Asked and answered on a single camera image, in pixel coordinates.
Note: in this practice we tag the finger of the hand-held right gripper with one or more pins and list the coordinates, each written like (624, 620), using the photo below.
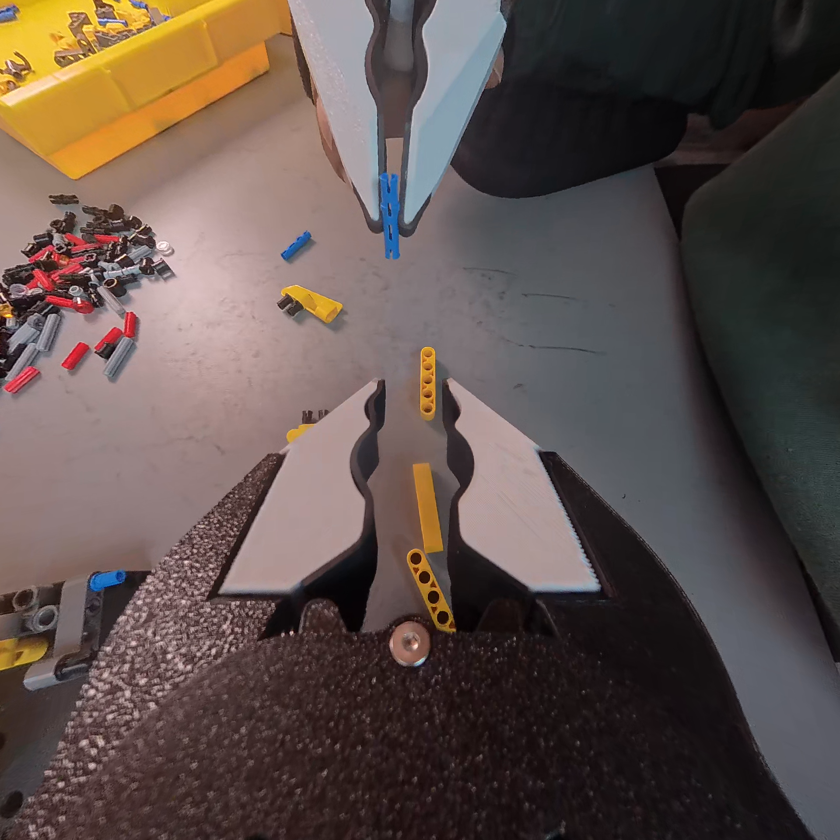
(453, 79)
(341, 79)

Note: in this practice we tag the person's right hand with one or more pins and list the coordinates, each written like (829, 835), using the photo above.
(330, 148)

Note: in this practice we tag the heap of grey blue lego parts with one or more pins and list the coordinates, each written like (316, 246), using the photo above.
(85, 33)

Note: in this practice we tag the pile of small lego connectors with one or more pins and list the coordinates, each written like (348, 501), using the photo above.
(65, 282)

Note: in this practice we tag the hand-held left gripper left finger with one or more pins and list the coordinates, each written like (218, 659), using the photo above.
(302, 525)

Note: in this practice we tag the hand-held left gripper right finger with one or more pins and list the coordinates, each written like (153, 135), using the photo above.
(525, 525)

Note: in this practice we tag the yellow curved lego panel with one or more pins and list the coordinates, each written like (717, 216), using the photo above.
(298, 433)
(318, 303)

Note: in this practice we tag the black and yellow lego assembly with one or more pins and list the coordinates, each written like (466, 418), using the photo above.
(65, 623)

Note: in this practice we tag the yellow plastic bin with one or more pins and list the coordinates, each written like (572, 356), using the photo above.
(164, 85)

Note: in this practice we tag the blue lego pin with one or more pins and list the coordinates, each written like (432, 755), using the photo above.
(296, 245)
(390, 210)

